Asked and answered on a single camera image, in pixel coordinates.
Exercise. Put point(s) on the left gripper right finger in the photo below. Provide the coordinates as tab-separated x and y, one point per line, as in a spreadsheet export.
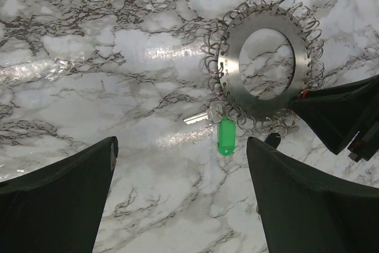
304	209

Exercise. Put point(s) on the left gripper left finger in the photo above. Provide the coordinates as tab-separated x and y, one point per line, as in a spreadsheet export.
58	208

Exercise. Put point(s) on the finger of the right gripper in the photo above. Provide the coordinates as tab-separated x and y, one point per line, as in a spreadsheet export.
343	117

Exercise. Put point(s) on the metal disc with keyrings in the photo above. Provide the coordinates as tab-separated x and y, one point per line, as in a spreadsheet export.
260	56

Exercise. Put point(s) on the black car key fob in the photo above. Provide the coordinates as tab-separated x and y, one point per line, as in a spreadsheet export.
273	140

